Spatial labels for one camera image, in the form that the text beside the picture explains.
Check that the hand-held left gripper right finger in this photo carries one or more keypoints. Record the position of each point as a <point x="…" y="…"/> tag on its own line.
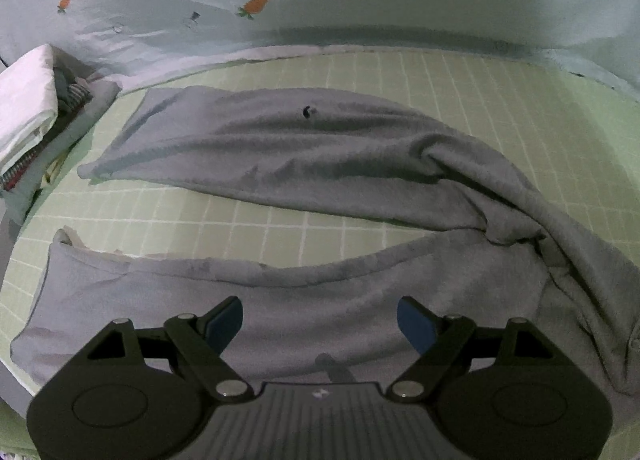
<point x="415" y="325"/>

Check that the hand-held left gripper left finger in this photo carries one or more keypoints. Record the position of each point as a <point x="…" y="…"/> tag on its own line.
<point x="225" y="325"/>

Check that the grey pants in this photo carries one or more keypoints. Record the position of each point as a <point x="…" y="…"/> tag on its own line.
<point x="325" y="155"/>

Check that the stack of folded clothes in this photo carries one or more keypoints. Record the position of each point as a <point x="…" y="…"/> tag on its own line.
<point x="85" y="120"/>

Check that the red striped cloth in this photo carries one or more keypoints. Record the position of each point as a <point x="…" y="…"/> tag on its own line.
<point x="17" y="172"/>

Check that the grey checked cloth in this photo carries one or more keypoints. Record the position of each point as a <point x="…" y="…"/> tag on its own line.
<point x="72" y="92"/>

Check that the white folded cloth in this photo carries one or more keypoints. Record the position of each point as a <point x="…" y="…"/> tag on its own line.
<point x="25" y="105"/>

